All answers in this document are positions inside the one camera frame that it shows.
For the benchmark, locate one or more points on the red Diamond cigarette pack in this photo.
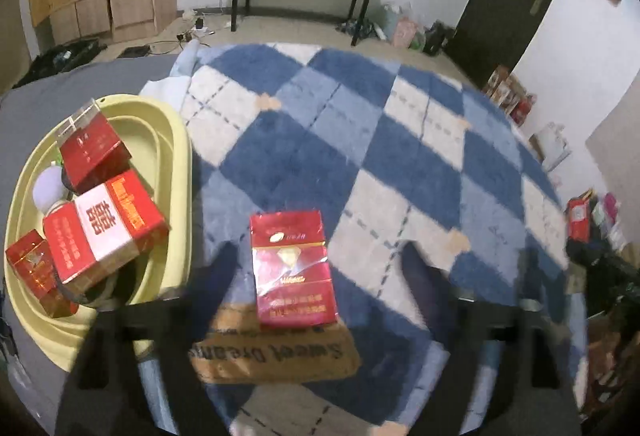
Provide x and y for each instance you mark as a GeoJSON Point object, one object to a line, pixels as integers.
{"type": "Point", "coordinates": [293, 283]}

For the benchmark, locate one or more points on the blue white checkered rug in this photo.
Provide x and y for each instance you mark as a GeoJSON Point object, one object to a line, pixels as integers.
{"type": "Point", "coordinates": [386, 153]}

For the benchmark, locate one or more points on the yellow plastic tray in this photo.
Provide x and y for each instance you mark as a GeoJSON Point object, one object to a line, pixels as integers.
{"type": "Point", "coordinates": [161, 154]}

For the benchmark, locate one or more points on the red fire extinguisher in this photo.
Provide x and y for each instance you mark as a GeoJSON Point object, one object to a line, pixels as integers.
{"type": "Point", "coordinates": [521, 111]}

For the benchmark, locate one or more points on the red clear-top cigarette pack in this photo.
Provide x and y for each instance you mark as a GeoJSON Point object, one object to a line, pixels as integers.
{"type": "Point", "coordinates": [91, 150]}

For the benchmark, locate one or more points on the red double happiness pack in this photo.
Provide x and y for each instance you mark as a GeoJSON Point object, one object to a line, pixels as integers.
{"type": "Point", "coordinates": [102, 230]}

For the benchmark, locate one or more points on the white round puff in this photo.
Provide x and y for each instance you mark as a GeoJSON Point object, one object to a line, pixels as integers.
{"type": "Point", "coordinates": [49, 190]}

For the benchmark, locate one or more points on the black suitcase on floor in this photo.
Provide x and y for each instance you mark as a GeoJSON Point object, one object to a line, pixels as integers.
{"type": "Point", "coordinates": [61, 59]}

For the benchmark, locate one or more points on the small red cigarette pack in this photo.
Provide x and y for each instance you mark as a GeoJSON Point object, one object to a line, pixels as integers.
{"type": "Point", "coordinates": [31, 260]}

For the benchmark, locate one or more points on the grey bed sheet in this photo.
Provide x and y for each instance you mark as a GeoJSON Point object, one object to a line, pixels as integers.
{"type": "Point", "coordinates": [27, 115]}

